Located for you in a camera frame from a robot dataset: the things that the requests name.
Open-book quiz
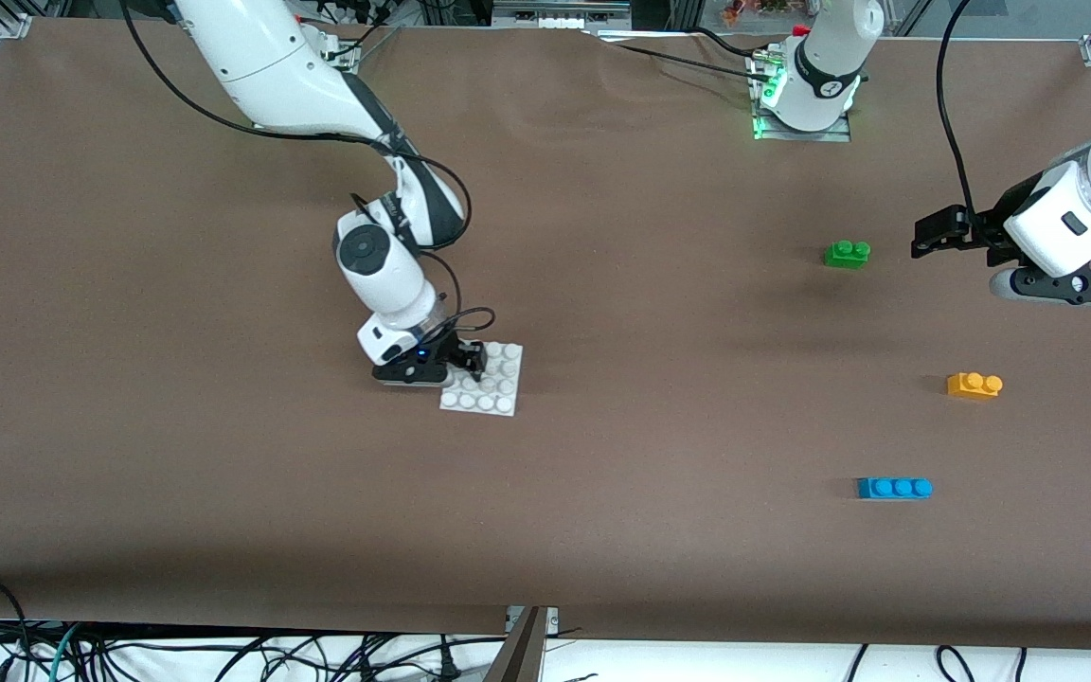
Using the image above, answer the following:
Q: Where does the white studded base plate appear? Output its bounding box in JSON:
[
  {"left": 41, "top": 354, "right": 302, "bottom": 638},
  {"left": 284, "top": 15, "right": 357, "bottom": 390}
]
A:
[{"left": 439, "top": 341, "right": 524, "bottom": 418}]

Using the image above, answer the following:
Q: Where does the yellow two-stud block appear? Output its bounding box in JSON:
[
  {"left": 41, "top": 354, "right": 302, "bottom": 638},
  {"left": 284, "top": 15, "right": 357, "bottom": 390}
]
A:
[{"left": 946, "top": 371, "right": 1004, "bottom": 400}]

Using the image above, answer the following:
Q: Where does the blue three-stud block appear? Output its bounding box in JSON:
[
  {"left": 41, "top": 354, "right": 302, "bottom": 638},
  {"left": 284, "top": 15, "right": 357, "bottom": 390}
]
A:
[{"left": 856, "top": 476, "right": 934, "bottom": 500}]

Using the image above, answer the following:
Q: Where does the brown table cover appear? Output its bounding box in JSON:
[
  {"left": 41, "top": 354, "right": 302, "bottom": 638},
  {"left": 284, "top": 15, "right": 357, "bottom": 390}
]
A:
[{"left": 0, "top": 17, "right": 1091, "bottom": 653}]

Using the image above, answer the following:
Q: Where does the grey power strip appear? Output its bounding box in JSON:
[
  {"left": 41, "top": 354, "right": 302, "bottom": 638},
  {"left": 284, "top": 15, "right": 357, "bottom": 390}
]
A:
[{"left": 493, "top": 0, "right": 632, "bottom": 29}]

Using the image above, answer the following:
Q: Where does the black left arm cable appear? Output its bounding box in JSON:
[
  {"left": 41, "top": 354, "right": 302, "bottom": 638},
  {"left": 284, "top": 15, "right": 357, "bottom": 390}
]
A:
[{"left": 937, "top": 0, "right": 1006, "bottom": 247}]

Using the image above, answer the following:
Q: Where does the black table cable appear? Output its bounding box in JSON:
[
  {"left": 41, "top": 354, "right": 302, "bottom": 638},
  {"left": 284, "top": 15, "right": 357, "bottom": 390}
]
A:
[
  {"left": 614, "top": 43, "right": 778, "bottom": 81},
  {"left": 688, "top": 27, "right": 764, "bottom": 60}
]

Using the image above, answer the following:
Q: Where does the aluminium frame post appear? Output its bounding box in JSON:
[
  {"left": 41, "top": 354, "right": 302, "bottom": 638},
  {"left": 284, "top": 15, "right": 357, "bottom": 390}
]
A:
[{"left": 484, "top": 606, "right": 561, "bottom": 682}]

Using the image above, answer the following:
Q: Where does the black base cable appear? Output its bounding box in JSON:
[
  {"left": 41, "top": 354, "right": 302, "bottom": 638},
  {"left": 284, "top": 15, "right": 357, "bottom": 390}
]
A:
[{"left": 328, "top": 24, "right": 402, "bottom": 67}]

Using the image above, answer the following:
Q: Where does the teal floor cable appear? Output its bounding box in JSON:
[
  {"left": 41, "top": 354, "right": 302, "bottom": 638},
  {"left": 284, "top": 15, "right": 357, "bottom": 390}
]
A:
[{"left": 49, "top": 623, "right": 80, "bottom": 682}]

